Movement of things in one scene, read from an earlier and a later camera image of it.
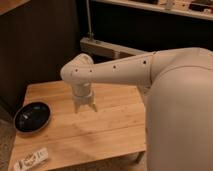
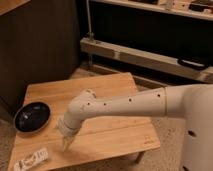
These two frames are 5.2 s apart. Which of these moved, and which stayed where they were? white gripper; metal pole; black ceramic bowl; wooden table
Moved: white gripper
Stayed: wooden table; black ceramic bowl; metal pole
